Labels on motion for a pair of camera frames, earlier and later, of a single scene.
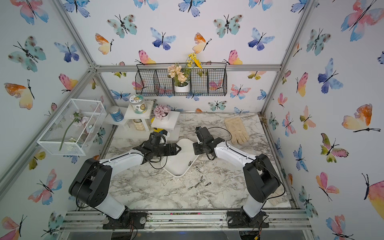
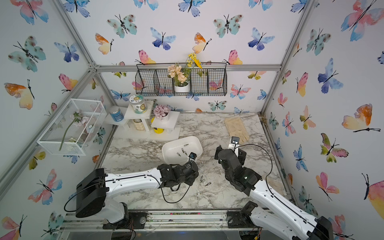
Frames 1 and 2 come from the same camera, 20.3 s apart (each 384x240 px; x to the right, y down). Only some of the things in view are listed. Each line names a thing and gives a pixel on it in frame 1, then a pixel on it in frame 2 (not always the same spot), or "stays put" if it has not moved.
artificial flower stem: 76,118 stays put
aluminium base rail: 279,221 stays put
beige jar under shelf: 138,124 stays put
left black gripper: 169,148 -> 191,181
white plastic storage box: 178,165 stays put
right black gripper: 195,148 -> 220,151
